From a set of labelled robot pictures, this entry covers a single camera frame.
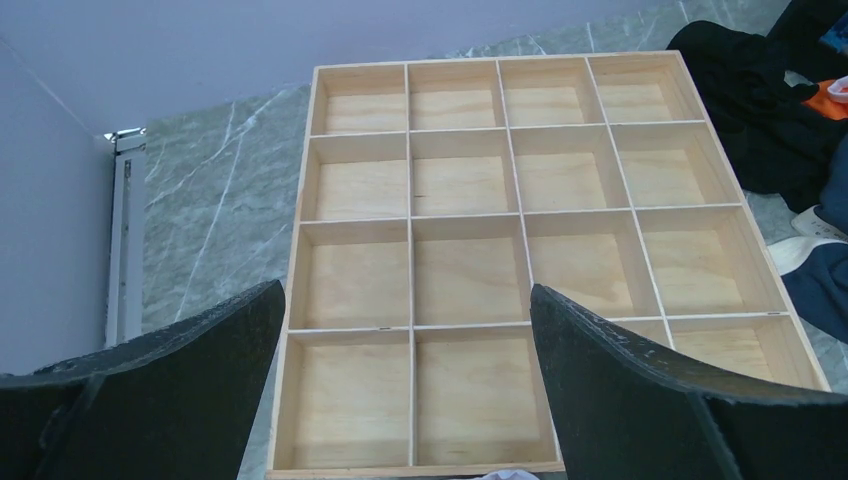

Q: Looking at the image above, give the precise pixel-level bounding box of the black garment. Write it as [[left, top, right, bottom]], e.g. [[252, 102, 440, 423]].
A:
[[667, 1, 847, 212]]

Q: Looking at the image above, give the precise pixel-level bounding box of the aluminium corner rail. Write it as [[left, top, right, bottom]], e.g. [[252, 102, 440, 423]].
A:
[[105, 128, 147, 348]]

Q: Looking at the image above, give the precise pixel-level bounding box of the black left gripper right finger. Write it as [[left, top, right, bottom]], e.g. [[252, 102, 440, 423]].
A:
[[530, 284, 847, 479]]

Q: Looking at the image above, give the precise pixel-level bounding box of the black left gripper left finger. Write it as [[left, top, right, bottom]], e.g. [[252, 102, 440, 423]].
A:
[[1, 280, 286, 479]]

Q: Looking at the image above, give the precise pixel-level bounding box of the wooden compartment tray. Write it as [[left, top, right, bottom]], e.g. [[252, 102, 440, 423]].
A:
[[267, 51, 829, 479]]

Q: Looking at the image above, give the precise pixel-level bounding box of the orange white garment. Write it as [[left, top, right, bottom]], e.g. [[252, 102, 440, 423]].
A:
[[803, 76, 847, 120]]

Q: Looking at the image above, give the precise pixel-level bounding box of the navy underwear beige waistband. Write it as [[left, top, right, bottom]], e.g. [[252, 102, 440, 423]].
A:
[[769, 140, 847, 343]]

